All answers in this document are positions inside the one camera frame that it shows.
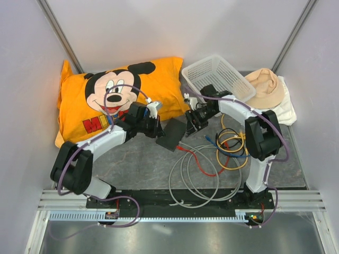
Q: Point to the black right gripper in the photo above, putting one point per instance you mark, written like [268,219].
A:
[192,126]

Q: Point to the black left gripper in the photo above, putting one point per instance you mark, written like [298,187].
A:
[157,130]

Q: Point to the black network switch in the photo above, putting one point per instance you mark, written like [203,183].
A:
[174,132]

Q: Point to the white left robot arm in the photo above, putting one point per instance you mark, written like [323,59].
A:
[72,170]

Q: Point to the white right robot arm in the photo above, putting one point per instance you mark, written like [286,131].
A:
[262,132]

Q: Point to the white plastic mesh basket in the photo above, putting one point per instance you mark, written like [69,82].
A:
[215,70]

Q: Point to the orange Mickey Mouse pillow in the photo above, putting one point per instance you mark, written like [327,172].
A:
[87,103]

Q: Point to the peach folded cloth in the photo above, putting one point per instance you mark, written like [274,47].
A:
[269,89]

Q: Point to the white crumpled cloth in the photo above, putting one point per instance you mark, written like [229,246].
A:
[285,111]

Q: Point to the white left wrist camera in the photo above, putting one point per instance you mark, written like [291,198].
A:
[153,108]

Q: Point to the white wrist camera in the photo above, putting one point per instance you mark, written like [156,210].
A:
[192,102]
[153,108]

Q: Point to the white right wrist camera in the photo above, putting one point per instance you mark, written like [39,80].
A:
[192,102]

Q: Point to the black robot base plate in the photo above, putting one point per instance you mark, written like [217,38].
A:
[158,203]

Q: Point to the aluminium slotted rail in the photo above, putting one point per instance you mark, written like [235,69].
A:
[73,208]

